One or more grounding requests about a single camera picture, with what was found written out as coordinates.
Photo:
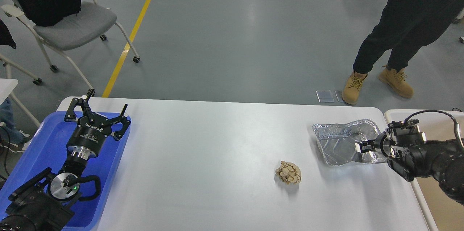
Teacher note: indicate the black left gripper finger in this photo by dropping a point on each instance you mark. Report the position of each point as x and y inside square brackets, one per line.
[120, 119]
[70, 114]

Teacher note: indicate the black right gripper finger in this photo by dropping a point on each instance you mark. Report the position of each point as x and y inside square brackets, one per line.
[367, 146]

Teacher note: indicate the tan boot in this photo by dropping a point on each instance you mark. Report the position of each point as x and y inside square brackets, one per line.
[352, 89]
[396, 80]

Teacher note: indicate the beige plastic bin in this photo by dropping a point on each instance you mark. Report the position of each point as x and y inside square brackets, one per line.
[447, 214]

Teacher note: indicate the tan left boot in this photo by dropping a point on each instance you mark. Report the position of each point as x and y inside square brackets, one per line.
[352, 89]

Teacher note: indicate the tan right boot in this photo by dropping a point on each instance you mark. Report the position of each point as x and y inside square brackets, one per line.
[396, 80]

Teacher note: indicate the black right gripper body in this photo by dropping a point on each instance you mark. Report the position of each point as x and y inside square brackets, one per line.
[405, 148]

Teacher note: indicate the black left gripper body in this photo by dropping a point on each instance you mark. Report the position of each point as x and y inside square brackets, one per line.
[89, 136]

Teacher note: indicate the aluminium foil tray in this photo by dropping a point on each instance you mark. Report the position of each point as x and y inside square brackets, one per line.
[337, 142]

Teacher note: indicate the crumpled brown paper ball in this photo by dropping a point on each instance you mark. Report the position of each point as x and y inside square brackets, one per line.
[289, 173]

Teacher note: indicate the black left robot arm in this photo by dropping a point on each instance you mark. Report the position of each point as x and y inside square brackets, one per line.
[63, 179]

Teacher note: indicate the blue plastic tray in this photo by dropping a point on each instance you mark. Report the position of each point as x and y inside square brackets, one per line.
[48, 149]

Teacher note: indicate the clear floor plate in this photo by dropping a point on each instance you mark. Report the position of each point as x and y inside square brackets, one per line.
[325, 96]

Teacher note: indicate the person in black trousers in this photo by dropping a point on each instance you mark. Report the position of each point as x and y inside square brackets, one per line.
[404, 28]

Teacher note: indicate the grey office chair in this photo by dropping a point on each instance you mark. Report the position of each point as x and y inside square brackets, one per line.
[73, 31]

